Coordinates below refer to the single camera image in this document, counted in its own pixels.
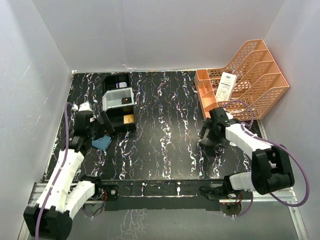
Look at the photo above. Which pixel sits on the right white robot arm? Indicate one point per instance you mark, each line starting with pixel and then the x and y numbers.
pixel 271 168

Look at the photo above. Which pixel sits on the aluminium frame rail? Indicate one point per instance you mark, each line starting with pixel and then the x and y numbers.
pixel 206 194

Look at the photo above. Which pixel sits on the gold credit card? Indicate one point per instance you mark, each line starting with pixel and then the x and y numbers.
pixel 128 119

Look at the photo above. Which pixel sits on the packaged nail clipper blister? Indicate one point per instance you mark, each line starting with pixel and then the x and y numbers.
pixel 232 144

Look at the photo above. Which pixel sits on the white paper receipt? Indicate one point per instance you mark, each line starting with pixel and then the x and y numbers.
pixel 225 87

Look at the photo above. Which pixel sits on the three-compartment black white tray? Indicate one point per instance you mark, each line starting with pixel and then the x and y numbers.
pixel 112 101

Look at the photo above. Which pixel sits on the white credit card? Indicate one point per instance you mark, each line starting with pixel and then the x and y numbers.
pixel 122 85

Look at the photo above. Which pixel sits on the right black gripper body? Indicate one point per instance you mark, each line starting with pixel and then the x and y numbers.
pixel 210 131

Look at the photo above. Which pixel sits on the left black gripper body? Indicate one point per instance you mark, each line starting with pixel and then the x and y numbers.
pixel 100 122

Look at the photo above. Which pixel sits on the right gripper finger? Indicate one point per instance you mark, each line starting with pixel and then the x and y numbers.
pixel 207 143
pixel 206 126

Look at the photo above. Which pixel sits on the blue leather card holder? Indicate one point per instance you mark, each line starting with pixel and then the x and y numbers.
pixel 102 143

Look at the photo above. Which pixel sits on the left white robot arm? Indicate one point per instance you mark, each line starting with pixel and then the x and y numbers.
pixel 52 215

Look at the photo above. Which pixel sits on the orange mesh file organizer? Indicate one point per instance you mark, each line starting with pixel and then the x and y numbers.
pixel 259 84

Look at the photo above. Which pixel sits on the black credit card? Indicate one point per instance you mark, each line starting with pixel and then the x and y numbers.
pixel 126 100

